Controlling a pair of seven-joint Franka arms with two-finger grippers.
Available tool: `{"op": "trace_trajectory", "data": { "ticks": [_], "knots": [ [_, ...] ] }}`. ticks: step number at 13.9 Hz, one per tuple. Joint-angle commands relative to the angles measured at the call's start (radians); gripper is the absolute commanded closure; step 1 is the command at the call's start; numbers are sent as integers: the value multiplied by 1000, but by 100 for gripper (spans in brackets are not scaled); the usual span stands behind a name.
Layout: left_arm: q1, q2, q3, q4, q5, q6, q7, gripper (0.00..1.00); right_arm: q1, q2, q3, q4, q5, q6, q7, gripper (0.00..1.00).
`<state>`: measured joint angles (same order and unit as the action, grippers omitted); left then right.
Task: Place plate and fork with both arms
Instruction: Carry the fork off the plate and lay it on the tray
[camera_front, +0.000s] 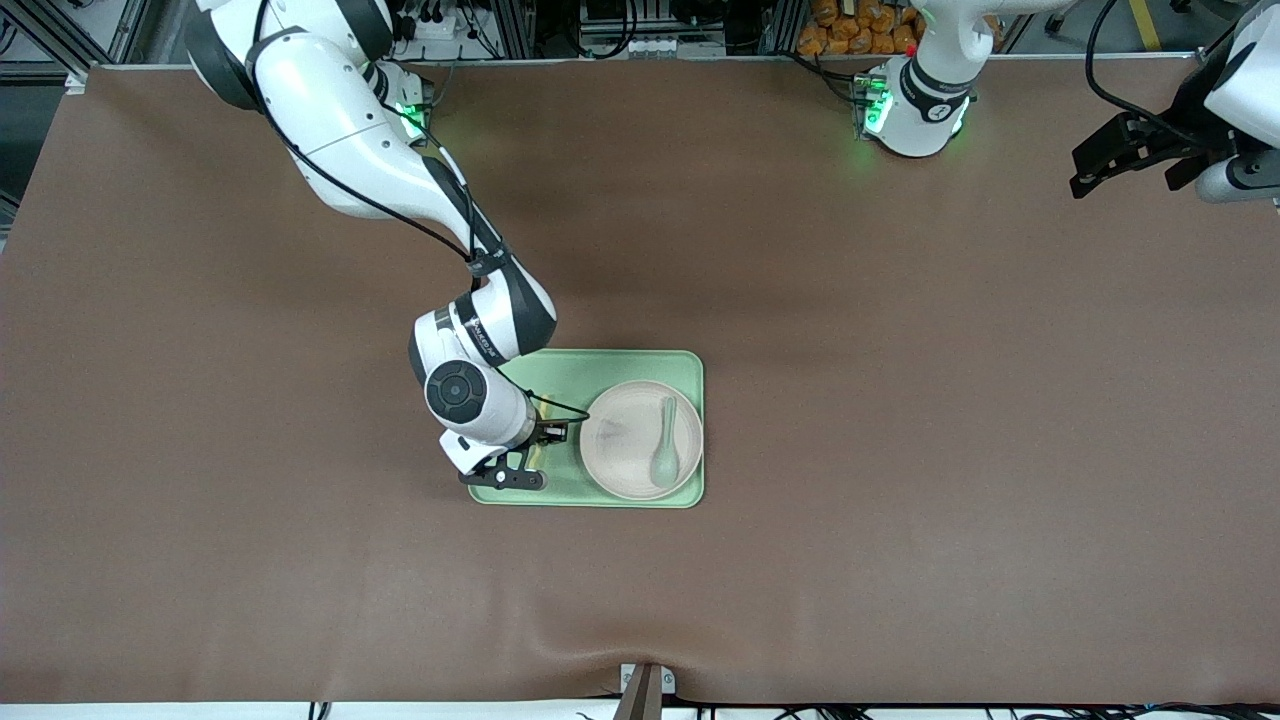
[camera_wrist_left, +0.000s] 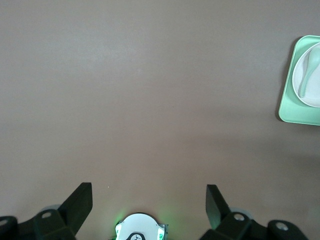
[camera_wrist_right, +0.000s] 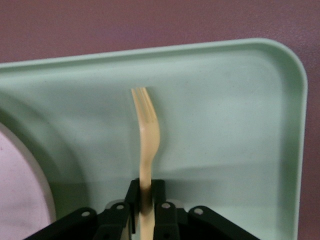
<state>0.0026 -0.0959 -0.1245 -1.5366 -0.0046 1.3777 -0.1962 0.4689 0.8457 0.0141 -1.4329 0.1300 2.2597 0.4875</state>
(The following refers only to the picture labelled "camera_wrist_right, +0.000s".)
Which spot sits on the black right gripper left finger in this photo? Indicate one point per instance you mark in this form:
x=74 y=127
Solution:
x=117 y=220

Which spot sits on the round beige plate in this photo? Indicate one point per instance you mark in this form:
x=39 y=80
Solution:
x=15 y=187

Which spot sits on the light green plastic tray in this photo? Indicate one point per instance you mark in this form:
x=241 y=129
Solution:
x=225 y=112

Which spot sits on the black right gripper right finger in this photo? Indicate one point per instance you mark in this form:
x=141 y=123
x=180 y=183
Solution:
x=165 y=220

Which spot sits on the yellow plastic fork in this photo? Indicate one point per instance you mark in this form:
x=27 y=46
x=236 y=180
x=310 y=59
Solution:
x=150 y=140

